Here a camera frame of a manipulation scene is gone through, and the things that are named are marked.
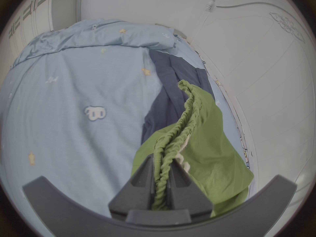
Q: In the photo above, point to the green shorts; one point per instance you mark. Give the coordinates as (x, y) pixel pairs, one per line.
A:
(209, 142)

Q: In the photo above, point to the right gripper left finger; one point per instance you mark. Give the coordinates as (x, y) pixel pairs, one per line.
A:
(140, 189)

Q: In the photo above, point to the white wardrobe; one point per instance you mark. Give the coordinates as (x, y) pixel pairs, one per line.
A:
(29, 18)

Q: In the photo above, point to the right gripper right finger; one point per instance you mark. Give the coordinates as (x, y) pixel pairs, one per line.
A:
(184, 189)

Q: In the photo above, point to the pale blue quilt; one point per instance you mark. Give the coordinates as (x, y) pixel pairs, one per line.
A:
(98, 37)

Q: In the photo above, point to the dark blue garment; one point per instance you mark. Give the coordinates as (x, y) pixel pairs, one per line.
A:
(167, 92)

